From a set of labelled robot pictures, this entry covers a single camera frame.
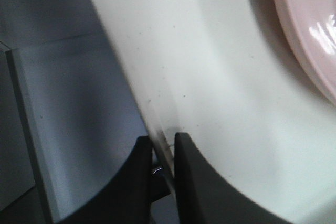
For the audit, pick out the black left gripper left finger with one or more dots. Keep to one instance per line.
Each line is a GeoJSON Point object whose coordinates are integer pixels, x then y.
{"type": "Point", "coordinates": [126, 198]}

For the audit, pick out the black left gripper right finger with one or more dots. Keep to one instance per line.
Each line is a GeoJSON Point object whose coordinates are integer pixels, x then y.
{"type": "Point", "coordinates": [203, 196]}

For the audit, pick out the cream bear print tray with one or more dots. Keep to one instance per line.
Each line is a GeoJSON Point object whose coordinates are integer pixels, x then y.
{"type": "Point", "coordinates": [222, 71]}

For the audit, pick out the pink round plate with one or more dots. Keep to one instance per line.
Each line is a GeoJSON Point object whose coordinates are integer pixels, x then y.
{"type": "Point", "coordinates": [309, 27]}

